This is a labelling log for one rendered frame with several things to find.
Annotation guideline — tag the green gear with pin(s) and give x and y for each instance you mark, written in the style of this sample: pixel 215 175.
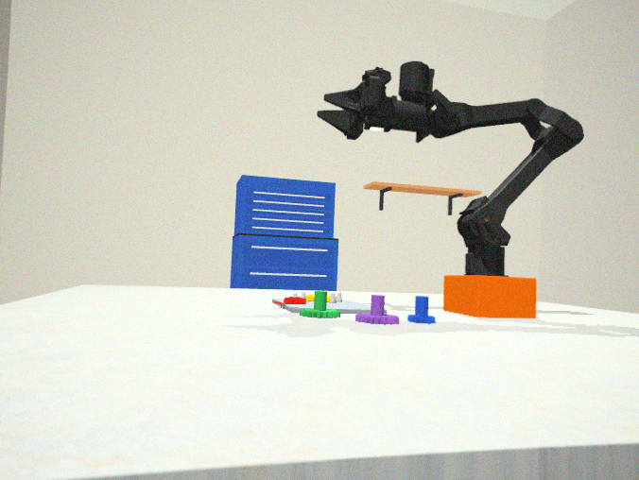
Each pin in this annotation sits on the green gear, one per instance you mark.
pixel 319 310

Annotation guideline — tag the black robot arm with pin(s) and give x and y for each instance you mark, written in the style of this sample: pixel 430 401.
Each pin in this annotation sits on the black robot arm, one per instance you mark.
pixel 480 224

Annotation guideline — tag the yellow gear with black stripe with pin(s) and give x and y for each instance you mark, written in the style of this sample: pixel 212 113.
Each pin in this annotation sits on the yellow gear with black stripe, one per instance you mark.
pixel 311 297

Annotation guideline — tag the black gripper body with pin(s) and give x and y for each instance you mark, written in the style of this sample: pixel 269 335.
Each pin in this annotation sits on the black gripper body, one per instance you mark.
pixel 377 113

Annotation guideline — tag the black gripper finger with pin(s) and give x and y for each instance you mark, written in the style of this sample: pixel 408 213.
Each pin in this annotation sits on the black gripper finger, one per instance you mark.
pixel 349 100
pixel 338 119

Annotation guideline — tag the red gear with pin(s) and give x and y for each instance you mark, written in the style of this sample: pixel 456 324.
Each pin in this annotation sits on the red gear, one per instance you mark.
pixel 297 300

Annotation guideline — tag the purple gear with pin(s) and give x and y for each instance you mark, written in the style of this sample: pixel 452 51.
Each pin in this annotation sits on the purple gear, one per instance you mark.
pixel 377 315

